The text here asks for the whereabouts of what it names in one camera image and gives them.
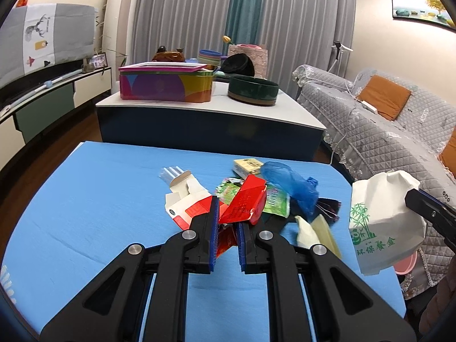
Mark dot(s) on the white-topped coffee table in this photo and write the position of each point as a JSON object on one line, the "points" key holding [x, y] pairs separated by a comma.
{"points": [[199, 124]]}

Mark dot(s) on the blue plastic bag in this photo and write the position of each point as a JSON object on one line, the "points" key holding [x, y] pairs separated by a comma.
{"points": [[288, 181]]}

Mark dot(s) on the blue mat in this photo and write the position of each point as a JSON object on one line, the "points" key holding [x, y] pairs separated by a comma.
{"points": [[107, 192]]}

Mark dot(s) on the white rod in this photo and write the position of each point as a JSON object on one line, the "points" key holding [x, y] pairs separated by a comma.
{"points": [[48, 84]]}

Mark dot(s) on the dark green round tin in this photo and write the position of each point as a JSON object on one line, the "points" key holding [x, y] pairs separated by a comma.
{"points": [[253, 91]]}

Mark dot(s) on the dry plant twigs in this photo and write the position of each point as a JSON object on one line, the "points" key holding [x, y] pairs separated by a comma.
{"points": [[107, 42]]}

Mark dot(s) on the grey quilted sofa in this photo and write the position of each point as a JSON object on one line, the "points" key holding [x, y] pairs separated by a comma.
{"points": [[384, 142]]}

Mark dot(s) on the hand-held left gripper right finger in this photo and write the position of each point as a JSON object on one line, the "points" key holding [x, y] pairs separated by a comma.
{"points": [[241, 245]]}

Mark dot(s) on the grey curtains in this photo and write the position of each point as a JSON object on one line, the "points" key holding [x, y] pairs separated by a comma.
{"points": [[178, 17]]}

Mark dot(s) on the grey cloth-covered television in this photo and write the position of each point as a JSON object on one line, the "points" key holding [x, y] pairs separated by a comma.
{"points": [[53, 39]]}

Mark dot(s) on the pale yellow packet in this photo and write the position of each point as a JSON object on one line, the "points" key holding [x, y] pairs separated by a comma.
{"points": [[327, 237]]}

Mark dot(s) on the yellow flower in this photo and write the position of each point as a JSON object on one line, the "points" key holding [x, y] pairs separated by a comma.
{"points": [[226, 39]]}

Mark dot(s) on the red foil wrapper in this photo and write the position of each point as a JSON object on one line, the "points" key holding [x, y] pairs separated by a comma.
{"points": [[245, 199]]}

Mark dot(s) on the framed wall picture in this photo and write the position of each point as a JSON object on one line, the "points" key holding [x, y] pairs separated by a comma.
{"points": [[420, 9]]}

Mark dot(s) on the clear plastic wrapper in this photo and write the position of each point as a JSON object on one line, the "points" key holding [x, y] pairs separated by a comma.
{"points": [[171, 172]]}

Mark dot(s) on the small photo frame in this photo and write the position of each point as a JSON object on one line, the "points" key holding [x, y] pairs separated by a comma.
{"points": [[99, 60]]}

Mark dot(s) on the pink bin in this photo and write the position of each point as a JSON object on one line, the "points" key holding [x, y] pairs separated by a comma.
{"points": [[406, 265]]}

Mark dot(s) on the white and red carton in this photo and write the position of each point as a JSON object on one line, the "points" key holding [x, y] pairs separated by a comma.
{"points": [[185, 208]]}

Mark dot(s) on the person's dark clothing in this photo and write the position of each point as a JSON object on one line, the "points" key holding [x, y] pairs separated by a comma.
{"points": [[438, 302]]}

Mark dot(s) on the stack of coloured bowls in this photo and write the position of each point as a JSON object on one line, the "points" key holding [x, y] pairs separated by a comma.
{"points": [[209, 57]]}

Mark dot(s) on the white paper bag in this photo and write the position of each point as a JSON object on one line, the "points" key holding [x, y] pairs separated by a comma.
{"points": [[384, 217]]}

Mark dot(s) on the green flowered wrapper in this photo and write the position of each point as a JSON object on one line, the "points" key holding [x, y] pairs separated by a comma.
{"points": [[276, 199]]}

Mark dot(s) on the small yellow box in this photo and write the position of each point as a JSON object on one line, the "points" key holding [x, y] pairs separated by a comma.
{"points": [[247, 166]]}

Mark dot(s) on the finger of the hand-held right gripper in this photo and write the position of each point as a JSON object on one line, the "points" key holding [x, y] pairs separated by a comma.
{"points": [[445, 235], [427, 205]]}

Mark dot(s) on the dark purple wrapper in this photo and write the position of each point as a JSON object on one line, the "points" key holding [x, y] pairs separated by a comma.
{"points": [[329, 210]]}

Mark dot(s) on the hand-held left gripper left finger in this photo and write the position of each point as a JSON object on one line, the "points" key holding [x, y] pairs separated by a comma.
{"points": [[213, 235]]}

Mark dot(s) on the brown teapot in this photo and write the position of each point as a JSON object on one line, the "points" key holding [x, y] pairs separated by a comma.
{"points": [[167, 56]]}

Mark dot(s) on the colourful tin box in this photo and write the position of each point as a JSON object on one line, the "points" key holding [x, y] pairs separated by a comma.
{"points": [[160, 85]]}

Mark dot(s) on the television cabinet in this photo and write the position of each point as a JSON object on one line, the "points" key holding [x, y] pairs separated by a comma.
{"points": [[46, 103]]}

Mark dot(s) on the pink patterned gift bag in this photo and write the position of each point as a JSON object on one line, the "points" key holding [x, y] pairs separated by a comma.
{"points": [[259, 60]]}

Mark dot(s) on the orange cushion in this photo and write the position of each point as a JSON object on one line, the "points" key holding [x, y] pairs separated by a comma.
{"points": [[386, 96], [449, 158]]}

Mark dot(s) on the black round lid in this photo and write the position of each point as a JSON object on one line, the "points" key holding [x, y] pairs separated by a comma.
{"points": [[238, 65]]}

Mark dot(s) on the white standing air conditioner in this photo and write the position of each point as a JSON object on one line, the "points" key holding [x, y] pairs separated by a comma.
{"points": [[119, 25]]}

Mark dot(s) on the teal curtain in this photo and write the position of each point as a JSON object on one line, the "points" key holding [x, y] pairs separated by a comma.
{"points": [[245, 7]]}

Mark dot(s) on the white plastic wrapper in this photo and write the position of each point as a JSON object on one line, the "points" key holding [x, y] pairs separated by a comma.
{"points": [[306, 231]]}

